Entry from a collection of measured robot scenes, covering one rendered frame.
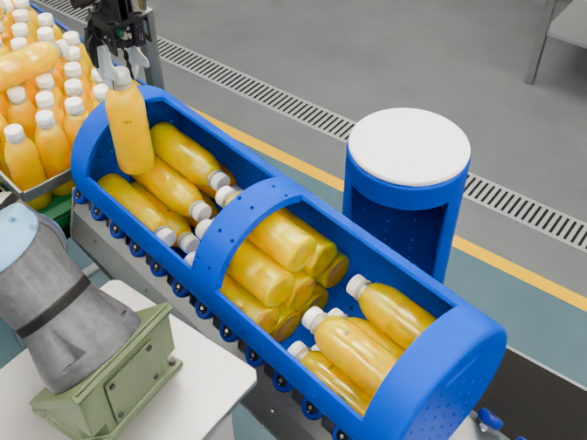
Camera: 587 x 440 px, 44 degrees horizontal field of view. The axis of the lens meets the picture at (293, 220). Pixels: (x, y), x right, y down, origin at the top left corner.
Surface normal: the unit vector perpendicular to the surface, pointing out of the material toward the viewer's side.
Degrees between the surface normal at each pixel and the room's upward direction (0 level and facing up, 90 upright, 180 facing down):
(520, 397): 0
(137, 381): 90
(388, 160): 0
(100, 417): 90
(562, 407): 0
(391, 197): 90
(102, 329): 27
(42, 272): 45
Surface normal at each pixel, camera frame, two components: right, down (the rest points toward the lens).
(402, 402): -0.55, -0.10
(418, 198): 0.07, 0.70
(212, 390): 0.00, -0.71
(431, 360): -0.22, -0.53
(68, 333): 0.08, -0.17
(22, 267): 0.42, -0.06
